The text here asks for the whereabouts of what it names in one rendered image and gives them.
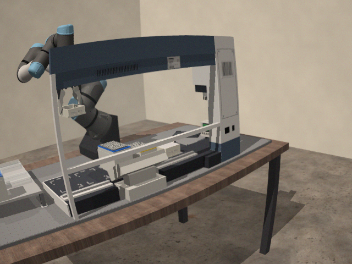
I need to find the yellow tip rack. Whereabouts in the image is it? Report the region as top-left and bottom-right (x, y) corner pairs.
(133, 147), (157, 158)

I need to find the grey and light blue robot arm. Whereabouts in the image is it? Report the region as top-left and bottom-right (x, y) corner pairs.
(17, 24), (74, 83)

